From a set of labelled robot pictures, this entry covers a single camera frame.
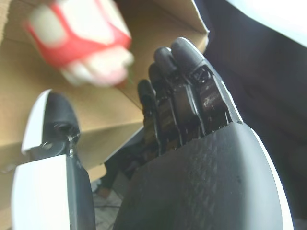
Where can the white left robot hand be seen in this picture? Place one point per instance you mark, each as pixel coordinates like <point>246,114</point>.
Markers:
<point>192,179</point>

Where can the cardboard box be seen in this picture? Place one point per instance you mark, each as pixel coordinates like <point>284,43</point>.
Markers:
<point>100,112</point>

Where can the strawberry toy cake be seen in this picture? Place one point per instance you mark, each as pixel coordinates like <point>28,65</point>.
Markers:
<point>79,40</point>

